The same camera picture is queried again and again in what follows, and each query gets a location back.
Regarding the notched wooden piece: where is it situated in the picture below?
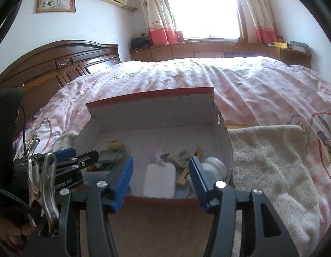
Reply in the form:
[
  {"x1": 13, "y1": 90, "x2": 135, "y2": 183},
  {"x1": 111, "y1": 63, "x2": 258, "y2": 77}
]
[{"x1": 175, "y1": 148, "x2": 203, "y2": 188}]

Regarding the black braided cable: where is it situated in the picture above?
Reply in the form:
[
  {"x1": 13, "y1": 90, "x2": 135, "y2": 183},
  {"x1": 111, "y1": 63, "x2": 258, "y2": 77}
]
[{"x1": 0, "y1": 185, "x2": 44, "y2": 215}]

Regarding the beige fleece blanket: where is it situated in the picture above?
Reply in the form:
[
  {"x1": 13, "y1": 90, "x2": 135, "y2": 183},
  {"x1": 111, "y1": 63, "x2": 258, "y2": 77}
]
[{"x1": 56, "y1": 124, "x2": 329, "y2": 257}]

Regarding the pink plastic clip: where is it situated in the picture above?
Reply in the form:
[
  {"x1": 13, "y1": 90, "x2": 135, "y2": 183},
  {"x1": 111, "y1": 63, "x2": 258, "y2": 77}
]
[{"x1": 151, "y1": 146, "x2": 168, "y2": 166}]

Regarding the white plug charger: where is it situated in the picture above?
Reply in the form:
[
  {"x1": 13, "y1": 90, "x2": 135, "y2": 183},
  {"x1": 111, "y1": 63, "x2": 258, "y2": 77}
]
[{"x1": 169, "y1": 150, "x2": 191, "y2": 168}]

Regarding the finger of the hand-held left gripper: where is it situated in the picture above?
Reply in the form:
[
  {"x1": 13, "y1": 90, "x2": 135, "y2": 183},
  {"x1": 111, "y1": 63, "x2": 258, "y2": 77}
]
[
  {"x1": 57, "y1": 150, "x2": 99, "y2": 172},
  {"x1": 52, "y1": 148, "x2": 77, "y2": 164}
]

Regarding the pink checked quilt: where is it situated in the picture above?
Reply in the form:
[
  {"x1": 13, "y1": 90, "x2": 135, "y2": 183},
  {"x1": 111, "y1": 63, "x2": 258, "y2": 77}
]
[{"x1": 13, "y1": 56, "x2": 331, "y2": 247}]

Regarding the pile of dark clothes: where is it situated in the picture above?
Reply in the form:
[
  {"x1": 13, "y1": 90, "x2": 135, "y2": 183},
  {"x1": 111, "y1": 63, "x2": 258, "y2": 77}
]
[{"x1": 130, "y1": 33, "x2": 152, "y2": 51}]

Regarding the dark wooden headboard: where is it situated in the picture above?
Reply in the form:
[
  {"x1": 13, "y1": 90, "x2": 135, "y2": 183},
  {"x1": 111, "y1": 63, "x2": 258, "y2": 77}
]
[{"x1": 0, "y1": 40, "x2": 122, "y2": 140}]

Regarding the cream and pink curtain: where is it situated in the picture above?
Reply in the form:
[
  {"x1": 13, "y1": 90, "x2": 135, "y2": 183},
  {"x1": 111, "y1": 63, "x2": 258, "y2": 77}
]
[
  {"x1": 136, "y1": 0, "x2": 179, "y2": 46},
  {"x1": 237, "y1": 0, "x2": 278, "y2": 45}
]

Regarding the metal spring clamp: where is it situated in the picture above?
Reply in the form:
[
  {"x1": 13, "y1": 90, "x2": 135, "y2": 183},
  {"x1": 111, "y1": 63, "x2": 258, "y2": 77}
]
[
  {"x1": 28, "y1": 152, "x2": 61, "y2": 237},
  {"x1": 25, "y1": 137, "x2": 41, "y2": 157}
]

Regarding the person's left hand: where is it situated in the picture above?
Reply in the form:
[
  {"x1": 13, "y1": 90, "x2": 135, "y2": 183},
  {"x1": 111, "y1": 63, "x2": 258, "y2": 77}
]
[{"x1": 0, "y1": 213, "x2": 37, "y2": 249}]

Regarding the red cardboard box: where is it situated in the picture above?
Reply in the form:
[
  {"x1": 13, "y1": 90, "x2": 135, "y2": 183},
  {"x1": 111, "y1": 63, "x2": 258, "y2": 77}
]
[{"x1": 74, "y1": 86, "x2": 233, "y2": 206}]

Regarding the wooden window cabinet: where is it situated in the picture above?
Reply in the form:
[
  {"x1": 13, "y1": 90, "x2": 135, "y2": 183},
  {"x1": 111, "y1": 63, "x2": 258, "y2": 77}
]
[{"x1": 129, "y1": 41, "x2": 313, "y2": 69}]

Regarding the bright window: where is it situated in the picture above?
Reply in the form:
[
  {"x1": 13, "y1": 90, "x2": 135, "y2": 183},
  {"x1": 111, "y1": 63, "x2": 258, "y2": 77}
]
[{"x1": 165, "y1": 0, "x2": 247, "y2": 42}]

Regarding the stack of green books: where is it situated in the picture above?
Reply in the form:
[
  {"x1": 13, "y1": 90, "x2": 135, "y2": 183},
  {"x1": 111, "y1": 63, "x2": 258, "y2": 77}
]
[{"x1": 290, "y1": 41, "x2": 310, "y2": 52}]

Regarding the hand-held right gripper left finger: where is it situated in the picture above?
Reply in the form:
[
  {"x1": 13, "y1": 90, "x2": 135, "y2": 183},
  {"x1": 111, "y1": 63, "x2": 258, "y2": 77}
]
[{"x1": 21, "y1": 156, "x2": 134, "y2": 257}]

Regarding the grey square plastic plate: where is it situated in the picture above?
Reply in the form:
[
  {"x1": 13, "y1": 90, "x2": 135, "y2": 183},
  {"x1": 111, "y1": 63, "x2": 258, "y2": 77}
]
[{"x1": 97, "y1": 146, "x2": 128, "y2": 164}]

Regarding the white rounded case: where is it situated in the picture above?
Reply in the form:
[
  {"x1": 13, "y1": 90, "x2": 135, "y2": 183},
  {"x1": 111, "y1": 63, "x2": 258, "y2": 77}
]
[{"x1": 142, "y1": 163, "x2": 177, "y2": 199}]

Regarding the small white bottle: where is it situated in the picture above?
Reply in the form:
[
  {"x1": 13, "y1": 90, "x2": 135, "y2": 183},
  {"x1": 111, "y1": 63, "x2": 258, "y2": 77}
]
[{"x1": 191, "y1": 157, "x2": 227, "y2": 188}]

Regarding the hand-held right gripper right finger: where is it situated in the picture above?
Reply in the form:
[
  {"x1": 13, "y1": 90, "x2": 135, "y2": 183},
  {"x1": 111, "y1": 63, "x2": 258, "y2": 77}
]
[{"x1": 188, "y1": 157, "x2": 300, "y2": 257}]

